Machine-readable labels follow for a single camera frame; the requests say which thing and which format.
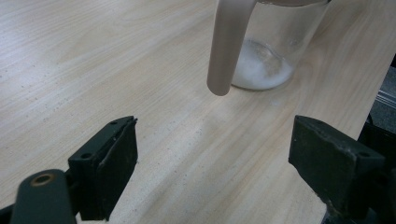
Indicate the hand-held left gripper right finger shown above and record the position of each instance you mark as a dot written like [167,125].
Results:
[330,161]

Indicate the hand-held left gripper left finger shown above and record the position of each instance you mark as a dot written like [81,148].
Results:
[106,168]

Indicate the glass jar with beige collar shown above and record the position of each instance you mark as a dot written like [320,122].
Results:
[280,28]

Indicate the white powder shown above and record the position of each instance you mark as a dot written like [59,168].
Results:
[258,71]

